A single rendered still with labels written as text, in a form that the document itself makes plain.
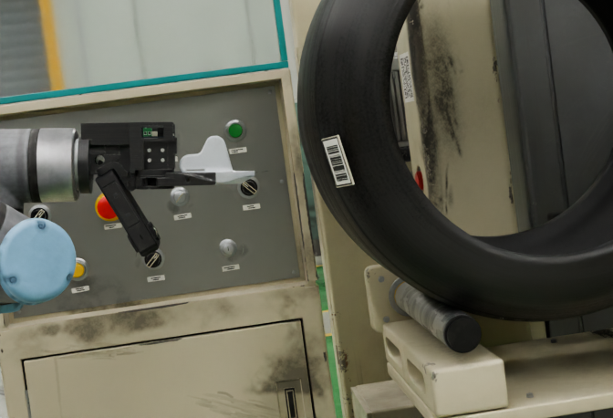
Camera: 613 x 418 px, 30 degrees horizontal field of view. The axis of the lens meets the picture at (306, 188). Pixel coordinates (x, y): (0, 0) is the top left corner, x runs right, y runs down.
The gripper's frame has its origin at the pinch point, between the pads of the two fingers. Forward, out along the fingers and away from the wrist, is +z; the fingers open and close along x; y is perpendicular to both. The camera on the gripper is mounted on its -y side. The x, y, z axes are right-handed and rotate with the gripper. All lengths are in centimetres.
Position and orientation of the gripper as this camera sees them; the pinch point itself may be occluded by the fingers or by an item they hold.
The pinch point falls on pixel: (244, 179)
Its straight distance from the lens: 141.9
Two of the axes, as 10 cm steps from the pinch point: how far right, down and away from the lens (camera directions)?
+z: 10.0, -0.2, 1.0
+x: -1.0, -0.4, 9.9
